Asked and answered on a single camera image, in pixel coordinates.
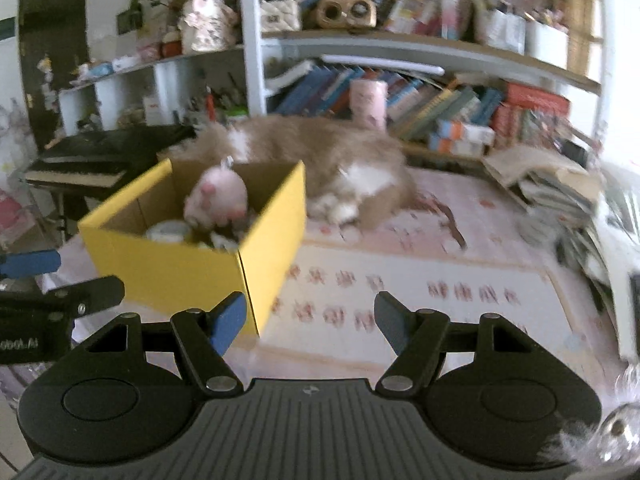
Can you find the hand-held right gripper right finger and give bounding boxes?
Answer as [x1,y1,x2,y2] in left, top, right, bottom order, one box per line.
[374,290,546,394]

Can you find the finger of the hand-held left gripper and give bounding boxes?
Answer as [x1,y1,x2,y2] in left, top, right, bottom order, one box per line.
[0,250,62,279]
[0,275,126,318]

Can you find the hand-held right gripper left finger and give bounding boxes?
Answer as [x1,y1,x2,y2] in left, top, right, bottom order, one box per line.
[87,291,249,394]

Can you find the yellow cardboard box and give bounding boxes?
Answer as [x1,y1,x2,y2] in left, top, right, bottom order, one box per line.
[79,158,307,337]

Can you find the grey toy truck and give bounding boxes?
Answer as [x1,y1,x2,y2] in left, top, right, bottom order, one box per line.
[207,230,244,252]

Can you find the yellow tape roll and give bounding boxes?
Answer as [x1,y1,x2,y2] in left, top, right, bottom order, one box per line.
[146,220,194,244]

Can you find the pink pig plush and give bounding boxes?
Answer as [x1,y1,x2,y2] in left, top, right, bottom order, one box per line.
[182,157,249,228]

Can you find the black piano keyboard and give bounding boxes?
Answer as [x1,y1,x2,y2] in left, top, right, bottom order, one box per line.
[24,125,197,189]

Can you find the orange and white small box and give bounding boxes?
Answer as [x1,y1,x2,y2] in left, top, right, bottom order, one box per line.
[429,136,486,157]
[437,120,496,145]

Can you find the tan and white cat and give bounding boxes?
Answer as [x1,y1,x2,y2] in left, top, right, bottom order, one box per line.
[170,114,419,226]

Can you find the dark wooden cabinet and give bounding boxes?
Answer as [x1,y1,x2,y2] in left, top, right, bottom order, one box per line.
[17,0,92,151]

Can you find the blue and white box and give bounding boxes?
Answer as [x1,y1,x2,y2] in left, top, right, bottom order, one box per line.
[75,60,137,82]

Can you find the stack of notebooks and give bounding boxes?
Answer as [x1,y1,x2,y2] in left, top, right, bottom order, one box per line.
[482,145,606,221]

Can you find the pink printed cup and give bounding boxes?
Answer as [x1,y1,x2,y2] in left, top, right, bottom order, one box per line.
[349,79,388,131]

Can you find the white side shelf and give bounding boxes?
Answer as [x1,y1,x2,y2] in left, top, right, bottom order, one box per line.
[57,45,251,137]

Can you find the small red box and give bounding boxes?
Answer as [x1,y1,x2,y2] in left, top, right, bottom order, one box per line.
[492,105,524,144]

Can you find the pile of white papers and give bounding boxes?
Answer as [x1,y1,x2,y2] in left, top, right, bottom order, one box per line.
[550,180,640,361]

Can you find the row of blue books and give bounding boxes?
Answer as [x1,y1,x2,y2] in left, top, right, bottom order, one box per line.
[275,62,506,143]

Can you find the red printed box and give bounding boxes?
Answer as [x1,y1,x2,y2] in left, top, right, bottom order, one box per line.
[505,82,572,117]

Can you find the floral ceramic doll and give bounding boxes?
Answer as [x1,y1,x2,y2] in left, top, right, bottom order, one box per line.
[179,0,238,54]

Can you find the white bookshelf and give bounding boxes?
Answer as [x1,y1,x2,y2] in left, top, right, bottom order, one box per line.
[240,0,609,161]

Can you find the white pen holder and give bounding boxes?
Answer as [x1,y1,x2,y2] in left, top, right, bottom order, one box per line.
[525,17,571,71]
[475,7,527,56]

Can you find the gold speaker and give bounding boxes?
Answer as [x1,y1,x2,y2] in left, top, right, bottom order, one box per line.
[316,0,377,31]

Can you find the white quilted purse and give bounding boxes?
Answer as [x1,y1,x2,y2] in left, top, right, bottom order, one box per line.
[258,0,302,32]

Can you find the tan book set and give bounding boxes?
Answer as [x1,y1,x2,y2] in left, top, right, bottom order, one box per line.
[567,0,604,79]

